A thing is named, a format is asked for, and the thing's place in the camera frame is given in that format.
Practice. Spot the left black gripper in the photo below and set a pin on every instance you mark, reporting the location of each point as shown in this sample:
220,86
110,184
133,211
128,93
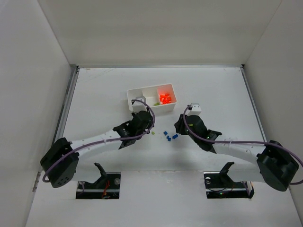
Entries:
144,117

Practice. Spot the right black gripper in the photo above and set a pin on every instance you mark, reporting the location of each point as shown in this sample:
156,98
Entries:
181,124

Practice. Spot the white three-compartment container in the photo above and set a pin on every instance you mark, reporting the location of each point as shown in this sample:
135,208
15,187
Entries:
151,94

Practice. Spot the large orange round lego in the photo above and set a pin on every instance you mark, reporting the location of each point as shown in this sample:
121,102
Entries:
165,99

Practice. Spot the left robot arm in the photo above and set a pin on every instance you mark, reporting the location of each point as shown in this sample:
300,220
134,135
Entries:
63,160

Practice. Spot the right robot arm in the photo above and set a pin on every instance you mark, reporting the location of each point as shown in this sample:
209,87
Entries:
267,162

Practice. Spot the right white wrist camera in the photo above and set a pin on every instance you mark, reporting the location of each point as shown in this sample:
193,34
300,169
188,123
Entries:
194,109

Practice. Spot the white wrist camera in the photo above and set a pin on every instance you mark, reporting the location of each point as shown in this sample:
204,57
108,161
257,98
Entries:
194,109
138,104

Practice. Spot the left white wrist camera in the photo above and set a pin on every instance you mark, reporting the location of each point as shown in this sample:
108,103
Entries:
138,104

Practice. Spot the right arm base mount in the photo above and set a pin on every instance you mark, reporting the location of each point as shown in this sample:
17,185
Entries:
218,185

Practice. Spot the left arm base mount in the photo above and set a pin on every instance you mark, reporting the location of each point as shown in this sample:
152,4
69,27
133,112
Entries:
106,187

